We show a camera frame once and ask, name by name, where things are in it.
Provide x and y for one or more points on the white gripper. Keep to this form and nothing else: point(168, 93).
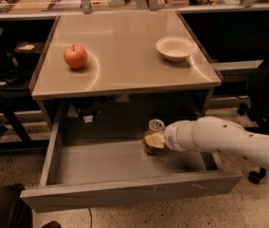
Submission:
point(172, 139)

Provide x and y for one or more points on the orange soda can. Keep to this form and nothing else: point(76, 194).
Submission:
point(154, 127)

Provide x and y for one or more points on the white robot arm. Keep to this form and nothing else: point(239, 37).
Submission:
point(211, 135)

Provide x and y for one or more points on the open grey drawer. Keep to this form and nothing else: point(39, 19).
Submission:
point(103, 163)

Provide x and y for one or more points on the grey cabinet table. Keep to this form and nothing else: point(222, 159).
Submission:
point(121, 58)

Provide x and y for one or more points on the white bowl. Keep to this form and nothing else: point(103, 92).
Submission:
point(175, 48)

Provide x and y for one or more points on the black office chair right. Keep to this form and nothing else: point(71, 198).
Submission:
point(267, 95)

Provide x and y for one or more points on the red apple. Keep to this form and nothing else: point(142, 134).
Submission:
point(75, 56)

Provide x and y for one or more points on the black box with label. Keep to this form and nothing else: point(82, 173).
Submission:
point(27, 54)

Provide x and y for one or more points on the dark brown object bottom-left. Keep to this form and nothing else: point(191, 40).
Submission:
point(14, 213)

